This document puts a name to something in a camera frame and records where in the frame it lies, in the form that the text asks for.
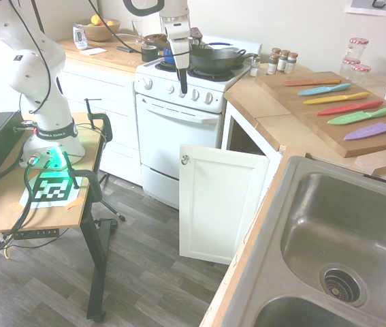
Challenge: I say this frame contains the black tripod legs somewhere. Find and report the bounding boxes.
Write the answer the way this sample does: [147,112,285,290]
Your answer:
[95,171,127,223]

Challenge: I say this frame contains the purple knife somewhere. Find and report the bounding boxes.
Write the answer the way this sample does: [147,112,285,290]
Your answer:
[343,118,386,142]

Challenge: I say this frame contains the wooden fruit bowl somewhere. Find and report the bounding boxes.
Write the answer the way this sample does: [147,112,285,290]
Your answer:
[74,18,122,43]

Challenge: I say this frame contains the glass salt shaker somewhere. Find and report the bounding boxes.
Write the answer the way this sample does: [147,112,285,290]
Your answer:
[249,54,262,78]

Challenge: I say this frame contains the narrow wooden board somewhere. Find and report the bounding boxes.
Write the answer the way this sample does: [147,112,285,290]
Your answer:
[353,144,386,178]

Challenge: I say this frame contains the teal knife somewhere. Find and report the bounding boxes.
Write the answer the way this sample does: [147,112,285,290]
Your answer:
[296,82,352,97]

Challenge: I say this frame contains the cable bundle at robot base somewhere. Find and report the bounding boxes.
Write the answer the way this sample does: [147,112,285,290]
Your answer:
[0,151,78,262]

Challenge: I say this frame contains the white cabinet with panel doors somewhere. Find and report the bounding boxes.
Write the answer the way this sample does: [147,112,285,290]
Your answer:
[55,57,143,187]

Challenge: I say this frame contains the black tape roll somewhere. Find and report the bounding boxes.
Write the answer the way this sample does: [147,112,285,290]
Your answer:
[140,44,160,63]

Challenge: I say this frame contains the white notepad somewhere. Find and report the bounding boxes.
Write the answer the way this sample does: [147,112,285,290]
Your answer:
[78,47,108,57]

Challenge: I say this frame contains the black screw clamp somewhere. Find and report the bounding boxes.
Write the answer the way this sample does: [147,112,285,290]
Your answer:
[62,151,104,206]
[83,97,114,142]

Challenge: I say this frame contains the white base cabinet frame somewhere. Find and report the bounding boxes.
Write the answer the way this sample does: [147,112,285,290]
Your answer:
[220,99,284,191]

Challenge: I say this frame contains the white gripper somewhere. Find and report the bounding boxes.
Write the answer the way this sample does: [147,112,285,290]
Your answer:
[163,20,193,95]

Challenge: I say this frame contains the black wok pan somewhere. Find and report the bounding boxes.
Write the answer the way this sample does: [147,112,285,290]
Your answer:
[189,46,259,74]

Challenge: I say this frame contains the red knife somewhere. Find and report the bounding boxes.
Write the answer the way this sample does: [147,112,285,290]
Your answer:
[316,99,384,117]

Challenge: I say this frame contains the spice jar with white label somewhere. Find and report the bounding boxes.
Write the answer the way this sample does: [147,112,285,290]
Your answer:
[285,51,300,75]
[276,49,291,74]

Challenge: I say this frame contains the orange knife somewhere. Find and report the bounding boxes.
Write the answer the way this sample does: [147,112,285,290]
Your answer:
[283,78,342,87]

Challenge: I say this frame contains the clear drinking glass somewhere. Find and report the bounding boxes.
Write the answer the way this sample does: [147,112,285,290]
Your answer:
[131,18,145,46]

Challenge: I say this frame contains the white cabinet door with knob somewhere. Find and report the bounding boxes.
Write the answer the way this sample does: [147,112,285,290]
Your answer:
[178,142,271,266]

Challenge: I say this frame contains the wooden table with black legs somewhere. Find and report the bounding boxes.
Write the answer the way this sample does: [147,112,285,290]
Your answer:
[0,112,119,322]

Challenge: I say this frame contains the large wooden cutting board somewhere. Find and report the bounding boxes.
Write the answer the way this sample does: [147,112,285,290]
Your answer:
[254,71,386,159]

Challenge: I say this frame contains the fiducial marker paper sheet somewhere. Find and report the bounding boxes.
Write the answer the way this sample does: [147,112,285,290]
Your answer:
[18,169,91,211]

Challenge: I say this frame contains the yellow knife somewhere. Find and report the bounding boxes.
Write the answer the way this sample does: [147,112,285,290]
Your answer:
[302,91,371,106]

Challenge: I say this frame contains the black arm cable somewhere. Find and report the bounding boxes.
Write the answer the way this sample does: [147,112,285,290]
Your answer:
[22,0,54,116]

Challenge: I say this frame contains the stainless steel double sink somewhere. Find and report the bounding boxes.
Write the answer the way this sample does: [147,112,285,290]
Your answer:
[209,155,386,327]

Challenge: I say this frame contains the green knife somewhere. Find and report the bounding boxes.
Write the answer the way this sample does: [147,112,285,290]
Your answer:
[327,107,386,127]

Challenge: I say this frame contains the white kitchen stove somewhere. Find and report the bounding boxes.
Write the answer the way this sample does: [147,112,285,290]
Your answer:
[133,33,263,211]

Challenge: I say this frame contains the paper print on wall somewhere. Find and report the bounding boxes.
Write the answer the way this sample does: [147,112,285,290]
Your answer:
[344,0,386,18]

